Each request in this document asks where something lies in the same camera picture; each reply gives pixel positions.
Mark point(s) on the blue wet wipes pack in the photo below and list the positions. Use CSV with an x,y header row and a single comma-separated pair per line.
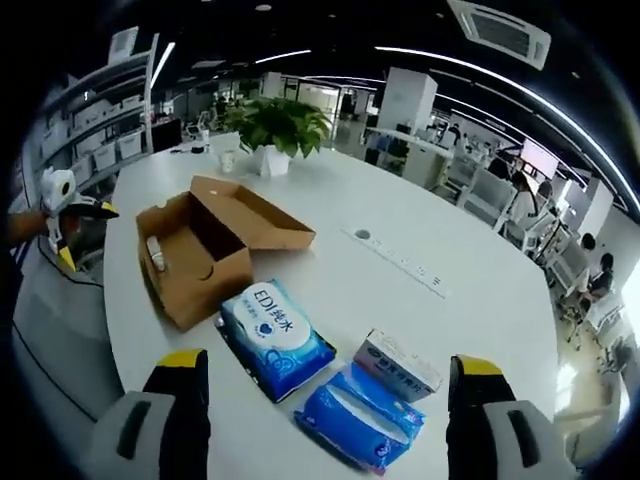
x,y
275,340

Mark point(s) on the wall display screen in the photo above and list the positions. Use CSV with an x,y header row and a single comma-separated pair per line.
x,y
539,157

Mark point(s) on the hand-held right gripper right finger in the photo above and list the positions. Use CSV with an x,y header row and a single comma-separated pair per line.
x,y
480,440

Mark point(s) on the long curved ceiling light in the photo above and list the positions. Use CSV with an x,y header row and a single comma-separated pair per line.
x,y
500,75

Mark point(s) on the blue soft tissue pack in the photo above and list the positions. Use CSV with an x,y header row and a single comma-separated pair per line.
x,y
350,420

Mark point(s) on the ceiling air conditioner vent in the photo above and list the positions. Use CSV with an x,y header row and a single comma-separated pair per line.
x,y
500,30

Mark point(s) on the person's left hand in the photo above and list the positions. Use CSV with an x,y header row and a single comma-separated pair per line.
x,y
30,226

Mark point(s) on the small white blue carton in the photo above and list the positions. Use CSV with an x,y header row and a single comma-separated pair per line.
x,y
400,367

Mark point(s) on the brown cardboard shoe box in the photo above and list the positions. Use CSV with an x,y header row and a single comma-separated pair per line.
x,y
210,290

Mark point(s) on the white pump bottle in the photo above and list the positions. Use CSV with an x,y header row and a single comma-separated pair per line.
x,y
155,252

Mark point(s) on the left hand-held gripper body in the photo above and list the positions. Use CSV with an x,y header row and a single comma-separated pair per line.
x,y
59,187

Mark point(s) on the white table socket strip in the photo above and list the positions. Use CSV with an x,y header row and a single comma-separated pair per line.
x,y
395,262

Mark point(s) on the black computer monitor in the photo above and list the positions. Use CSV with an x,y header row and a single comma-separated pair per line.
x,y
165,135

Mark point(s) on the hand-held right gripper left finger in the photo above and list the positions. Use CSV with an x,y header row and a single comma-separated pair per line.
x,y
165,435

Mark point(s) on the white storage shelf rack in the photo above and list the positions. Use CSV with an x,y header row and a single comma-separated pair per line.
x,y
100,125

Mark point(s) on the potted green plant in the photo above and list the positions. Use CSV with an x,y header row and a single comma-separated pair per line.
x,y
280,125

